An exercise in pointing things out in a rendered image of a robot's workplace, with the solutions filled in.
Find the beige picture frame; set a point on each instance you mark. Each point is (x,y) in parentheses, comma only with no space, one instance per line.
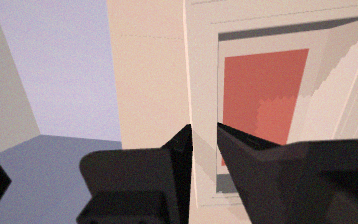
(281,70)

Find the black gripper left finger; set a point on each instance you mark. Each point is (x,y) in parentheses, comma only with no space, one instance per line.
(167,168)

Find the beige wall panel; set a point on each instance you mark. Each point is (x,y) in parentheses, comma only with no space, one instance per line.
(148,47)

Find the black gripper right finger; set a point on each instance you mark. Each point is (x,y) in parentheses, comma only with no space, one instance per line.
(273,180)

